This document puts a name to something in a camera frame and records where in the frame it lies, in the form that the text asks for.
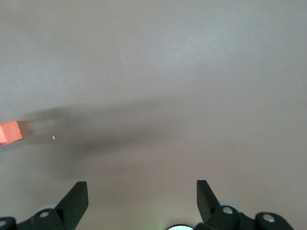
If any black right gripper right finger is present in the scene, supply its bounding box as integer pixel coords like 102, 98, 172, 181
193, 179, 295, 230

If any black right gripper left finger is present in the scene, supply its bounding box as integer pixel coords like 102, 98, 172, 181
0, 181, 89, 230

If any orange foam block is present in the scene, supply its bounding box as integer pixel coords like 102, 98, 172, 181
0, 120, 23, 146

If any brown table cover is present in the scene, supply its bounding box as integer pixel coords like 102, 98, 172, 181
0, 0, 307, 230

